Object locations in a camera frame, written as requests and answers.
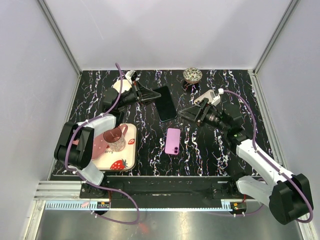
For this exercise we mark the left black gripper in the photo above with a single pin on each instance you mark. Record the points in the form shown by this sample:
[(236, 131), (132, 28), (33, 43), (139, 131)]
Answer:
[(146, 94)]

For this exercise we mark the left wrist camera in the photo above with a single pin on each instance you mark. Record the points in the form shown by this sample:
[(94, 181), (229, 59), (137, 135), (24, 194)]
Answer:
[(131, 75)]

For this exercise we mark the strawberry print tray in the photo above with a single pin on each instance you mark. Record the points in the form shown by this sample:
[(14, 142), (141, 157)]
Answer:
[(124, 160)]

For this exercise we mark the aluminium frame post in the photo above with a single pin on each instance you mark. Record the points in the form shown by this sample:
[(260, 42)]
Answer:
[(59, 36), (276, 34)]

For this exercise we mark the cream white bowl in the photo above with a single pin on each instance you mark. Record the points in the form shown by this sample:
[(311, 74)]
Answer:
[(122, 85)]

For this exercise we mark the black smartphone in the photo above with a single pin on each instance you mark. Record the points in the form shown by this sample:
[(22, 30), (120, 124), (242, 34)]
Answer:
[(164, 105)]

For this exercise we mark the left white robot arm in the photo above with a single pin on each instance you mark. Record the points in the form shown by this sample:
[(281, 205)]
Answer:
[(75, 145)]

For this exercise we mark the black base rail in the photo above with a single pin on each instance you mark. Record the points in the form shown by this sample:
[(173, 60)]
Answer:
[(175, 192)]

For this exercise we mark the patterned ceramic bowl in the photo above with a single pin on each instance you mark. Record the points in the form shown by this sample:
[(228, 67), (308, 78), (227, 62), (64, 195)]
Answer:
[(192, 75)]

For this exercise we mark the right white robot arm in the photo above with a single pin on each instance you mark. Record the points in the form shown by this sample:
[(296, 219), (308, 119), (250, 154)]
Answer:
[(288, 196)]

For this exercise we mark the left aluminium frame post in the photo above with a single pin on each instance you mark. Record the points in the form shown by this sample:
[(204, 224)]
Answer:
[(59, 36)]

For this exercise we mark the purple smartphone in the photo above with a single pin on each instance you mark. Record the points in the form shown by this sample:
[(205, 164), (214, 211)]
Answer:
[(172, 141)]

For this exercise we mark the pink polka dot plate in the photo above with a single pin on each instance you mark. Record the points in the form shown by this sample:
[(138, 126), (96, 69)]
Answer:
[(99, 146)]

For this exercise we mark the right aluminium frame post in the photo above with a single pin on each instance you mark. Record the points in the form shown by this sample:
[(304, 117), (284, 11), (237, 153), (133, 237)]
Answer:
[(276, 34)]

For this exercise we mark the pink glass mug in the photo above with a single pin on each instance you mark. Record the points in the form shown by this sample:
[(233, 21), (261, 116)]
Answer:
[(115, 138)]

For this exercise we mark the pink phone case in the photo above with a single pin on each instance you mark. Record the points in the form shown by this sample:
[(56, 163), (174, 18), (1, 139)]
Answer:
[(203, 96)]

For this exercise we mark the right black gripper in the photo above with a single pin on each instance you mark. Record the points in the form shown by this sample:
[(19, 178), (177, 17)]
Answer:
[(193, 112)]

